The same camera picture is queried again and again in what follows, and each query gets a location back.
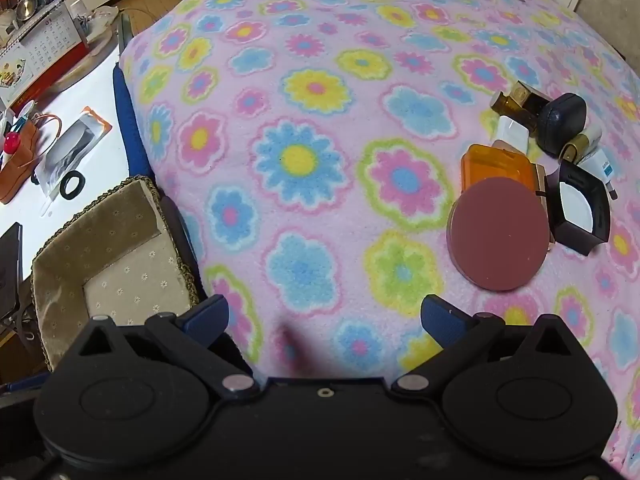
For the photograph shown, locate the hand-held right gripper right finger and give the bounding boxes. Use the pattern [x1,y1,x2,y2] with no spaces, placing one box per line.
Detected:
[391,295,581,401]

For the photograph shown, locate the black square compact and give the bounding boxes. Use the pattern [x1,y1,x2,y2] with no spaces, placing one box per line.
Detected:
[545,160,612,257]

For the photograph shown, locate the orange plastic box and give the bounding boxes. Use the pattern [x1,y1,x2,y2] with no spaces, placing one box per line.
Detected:
[461,143,536,196]

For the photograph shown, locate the round maroon compact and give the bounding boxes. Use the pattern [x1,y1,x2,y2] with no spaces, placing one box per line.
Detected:
[446,179,551,292]

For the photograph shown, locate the floral fleece blanket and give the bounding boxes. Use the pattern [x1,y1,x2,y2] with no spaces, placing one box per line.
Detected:
[117,0,640,476]

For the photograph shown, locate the amber glass bottle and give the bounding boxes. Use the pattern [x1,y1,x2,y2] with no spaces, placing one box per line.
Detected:
[490,91,538,128]

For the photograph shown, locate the gold tube with white cap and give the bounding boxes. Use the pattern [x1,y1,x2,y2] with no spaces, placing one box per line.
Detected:
[560,124,603,163]

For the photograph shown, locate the white squeeze tube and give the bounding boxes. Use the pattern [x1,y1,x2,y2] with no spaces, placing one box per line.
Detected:
[575,147,618,201]

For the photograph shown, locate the orange leather pouch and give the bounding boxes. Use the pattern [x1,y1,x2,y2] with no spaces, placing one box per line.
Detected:
[0,115,63,206]

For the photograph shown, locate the beige fabric basket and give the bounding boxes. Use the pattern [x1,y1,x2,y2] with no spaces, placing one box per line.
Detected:
[30,175,203,372]

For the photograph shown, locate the black tablet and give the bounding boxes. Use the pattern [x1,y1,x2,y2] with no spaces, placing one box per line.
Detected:
[0,221,23,321]

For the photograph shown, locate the clear plastic package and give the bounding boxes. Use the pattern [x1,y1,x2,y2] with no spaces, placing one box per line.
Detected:
[37,106,112,201]

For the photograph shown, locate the white rectangular case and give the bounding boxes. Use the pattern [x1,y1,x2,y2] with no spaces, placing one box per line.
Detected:
[492,116,531,153]

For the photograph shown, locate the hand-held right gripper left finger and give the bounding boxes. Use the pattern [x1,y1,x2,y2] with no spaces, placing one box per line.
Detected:
[70,294,261,401]

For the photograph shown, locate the pink beige box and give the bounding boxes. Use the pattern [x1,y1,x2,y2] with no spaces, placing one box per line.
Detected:
[492,140,556,251]

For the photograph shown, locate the black rubber ring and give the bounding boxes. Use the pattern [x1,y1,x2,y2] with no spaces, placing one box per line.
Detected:
[60,171,91,197]

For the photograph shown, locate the blue chair frame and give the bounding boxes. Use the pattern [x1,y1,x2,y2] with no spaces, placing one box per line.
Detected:
[112,62,151,178]

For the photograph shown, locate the black box with gold cap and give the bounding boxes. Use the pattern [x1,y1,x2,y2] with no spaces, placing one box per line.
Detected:
[510,81,553,116]

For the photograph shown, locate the desk calendar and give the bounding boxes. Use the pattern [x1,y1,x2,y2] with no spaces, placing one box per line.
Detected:
[0,2,83,106]

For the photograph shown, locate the navy blue oval case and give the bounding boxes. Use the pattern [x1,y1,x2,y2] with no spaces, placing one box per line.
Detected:
[536,93,587,156]

